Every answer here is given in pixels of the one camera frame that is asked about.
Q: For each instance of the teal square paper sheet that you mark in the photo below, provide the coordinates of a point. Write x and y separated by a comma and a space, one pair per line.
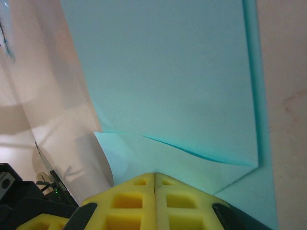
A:
168, 72

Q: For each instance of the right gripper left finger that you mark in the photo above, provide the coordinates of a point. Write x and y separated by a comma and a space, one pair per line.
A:
129, 203

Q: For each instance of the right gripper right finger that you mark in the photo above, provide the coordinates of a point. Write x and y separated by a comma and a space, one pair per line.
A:
187, 208

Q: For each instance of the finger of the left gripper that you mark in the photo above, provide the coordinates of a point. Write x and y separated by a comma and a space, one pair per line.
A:
45, 222

